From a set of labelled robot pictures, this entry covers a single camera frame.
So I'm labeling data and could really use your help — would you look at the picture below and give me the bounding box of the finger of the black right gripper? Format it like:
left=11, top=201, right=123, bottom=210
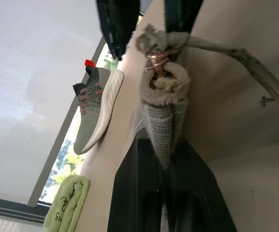
left=164, top=0, right=204, bottom=34
left=95, top=0, right=140, bottom=61

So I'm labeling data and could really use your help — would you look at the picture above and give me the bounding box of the light green folded towel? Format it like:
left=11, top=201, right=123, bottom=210
left=44, top=175, right=90, bottom=232

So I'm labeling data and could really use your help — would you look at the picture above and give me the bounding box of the dark window frame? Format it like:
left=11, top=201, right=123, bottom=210
left=0, top=195, right=52, bottom=224

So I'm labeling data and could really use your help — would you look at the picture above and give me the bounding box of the grey plaid pouch with strap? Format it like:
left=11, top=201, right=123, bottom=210
left=135, top=23, right=279, bottom=170

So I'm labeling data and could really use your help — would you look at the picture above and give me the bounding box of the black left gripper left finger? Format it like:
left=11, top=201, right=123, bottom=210
left=107, top=137, right=164, bottom=232

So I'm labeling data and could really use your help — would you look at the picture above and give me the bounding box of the grey green knit sneaker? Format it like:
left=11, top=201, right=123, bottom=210
left=72, top=58, right=125, bottom=156

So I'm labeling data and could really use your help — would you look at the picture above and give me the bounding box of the white roller blind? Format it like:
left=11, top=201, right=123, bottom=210
left=0, top=0, right=106, bottom=207

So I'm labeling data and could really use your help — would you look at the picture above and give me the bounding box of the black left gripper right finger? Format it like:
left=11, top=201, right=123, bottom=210
left=166, top=139, right=237, bottom=232

